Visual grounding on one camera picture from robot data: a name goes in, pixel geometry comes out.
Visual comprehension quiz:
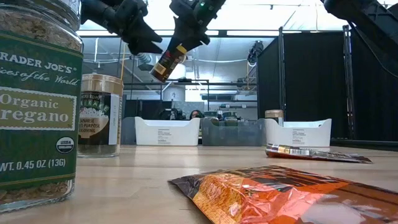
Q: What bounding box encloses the green lid oregano jar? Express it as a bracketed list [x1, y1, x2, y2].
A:
[0, 0, 84, 214]
[203, 111, 220, 127]
[222, 111, 239, 127]

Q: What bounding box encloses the white plastic bin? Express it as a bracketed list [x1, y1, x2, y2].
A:
[134, 116, 201, 146]
[264, 118, 333, 148]

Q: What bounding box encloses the dark grey plastic bin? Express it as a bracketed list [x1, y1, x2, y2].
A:
[120, 116, 137, 146]

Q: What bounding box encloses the person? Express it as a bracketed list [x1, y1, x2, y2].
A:
[188, 109, 205, 121]

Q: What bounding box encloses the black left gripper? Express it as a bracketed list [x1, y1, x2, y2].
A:
[107, 0, 164, 56]

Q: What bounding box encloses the yellow lid spice jar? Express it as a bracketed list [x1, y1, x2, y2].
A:
[149, 44, 188, 83]

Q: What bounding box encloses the tan lid seasoning jar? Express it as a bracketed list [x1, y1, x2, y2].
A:
[76, 73, 124, 159]
[264, 109, 285, 127]

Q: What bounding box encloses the black curtain partition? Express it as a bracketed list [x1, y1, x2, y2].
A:
[256, 26, 398, 142]

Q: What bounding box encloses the black hanging device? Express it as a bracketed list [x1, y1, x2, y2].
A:
[247, 40, 265, 65]

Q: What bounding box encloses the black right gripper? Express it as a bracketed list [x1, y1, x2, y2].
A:
[167, 0, 227, 54]

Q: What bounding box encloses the orange brown seasoning packet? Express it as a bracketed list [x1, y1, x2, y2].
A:
[265, 142, 373, 165]
[167, 164, 398, 224]

